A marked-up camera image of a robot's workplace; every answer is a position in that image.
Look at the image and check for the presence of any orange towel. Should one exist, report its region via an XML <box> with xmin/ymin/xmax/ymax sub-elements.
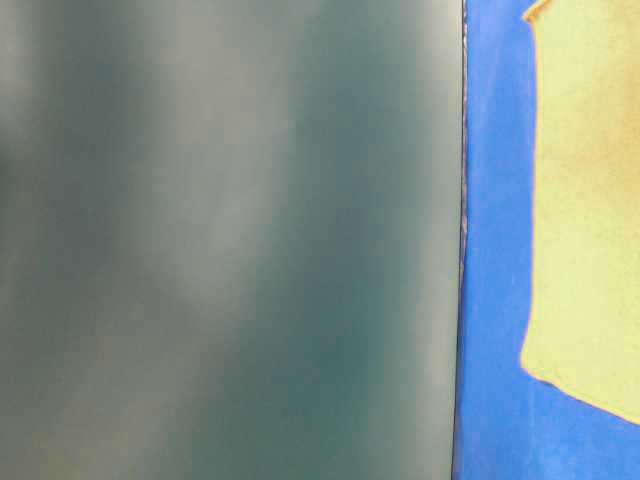
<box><xmin>520</xmin><ymin>1</ymin><xmax>639</xmax><ymax>423</ymax></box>

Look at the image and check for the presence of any blue table cloth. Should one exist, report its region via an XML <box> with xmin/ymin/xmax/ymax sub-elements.
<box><xmin>454</xmin><ymin>1</ymin><xmax>639</xmax><ymax>479</ymax></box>

